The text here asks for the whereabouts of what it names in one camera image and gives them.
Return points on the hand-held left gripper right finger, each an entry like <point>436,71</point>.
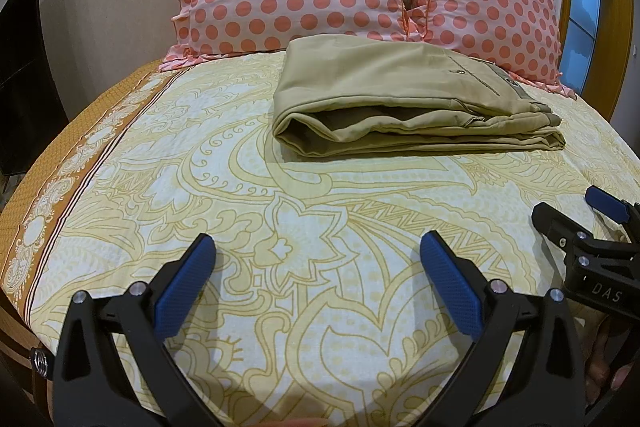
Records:
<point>450,287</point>

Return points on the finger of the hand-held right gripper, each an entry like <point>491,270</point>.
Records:
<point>552,222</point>
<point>607,203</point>

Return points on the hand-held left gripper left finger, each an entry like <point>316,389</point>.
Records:
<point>184,284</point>

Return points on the khaki pants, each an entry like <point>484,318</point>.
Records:
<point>400,107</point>

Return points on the person's right hand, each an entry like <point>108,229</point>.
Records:
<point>602,352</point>

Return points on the yellow patterned bed sheet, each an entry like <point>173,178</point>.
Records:
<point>280,257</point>

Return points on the frosted glass window pane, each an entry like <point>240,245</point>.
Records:
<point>582,2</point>

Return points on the small pink polka dot pillow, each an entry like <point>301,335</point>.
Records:
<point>490,2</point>

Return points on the black cabinet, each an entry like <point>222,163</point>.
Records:
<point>27,72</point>

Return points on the wooden bed frame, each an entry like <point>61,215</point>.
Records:
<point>22,372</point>

